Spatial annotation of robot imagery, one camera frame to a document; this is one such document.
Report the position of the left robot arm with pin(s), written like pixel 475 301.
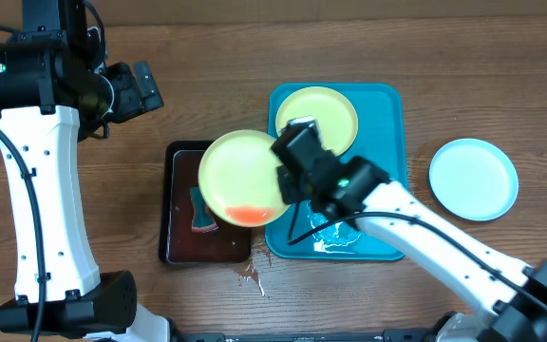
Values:
pixel 57 90

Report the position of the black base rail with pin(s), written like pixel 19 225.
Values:
pixel 388 335

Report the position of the light blue plate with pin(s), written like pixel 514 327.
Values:
pixel 473 179

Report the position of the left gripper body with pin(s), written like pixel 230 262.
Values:
pixel 128 102

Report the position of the yellow-green plate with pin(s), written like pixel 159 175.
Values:
pixel 336 117
pixel 238 181

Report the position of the yellow-green plate top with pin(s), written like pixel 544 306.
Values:
pixel 336 117

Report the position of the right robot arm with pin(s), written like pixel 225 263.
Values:
pixel 507 296

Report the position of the green orange sponge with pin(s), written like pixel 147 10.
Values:
pixel 202 220

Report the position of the teal plastic serving tray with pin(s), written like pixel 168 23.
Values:
pixel 381 139

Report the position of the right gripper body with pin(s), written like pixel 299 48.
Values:
pixel 294 143

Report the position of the black water basin tray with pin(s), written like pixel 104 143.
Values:
pixel 178 244

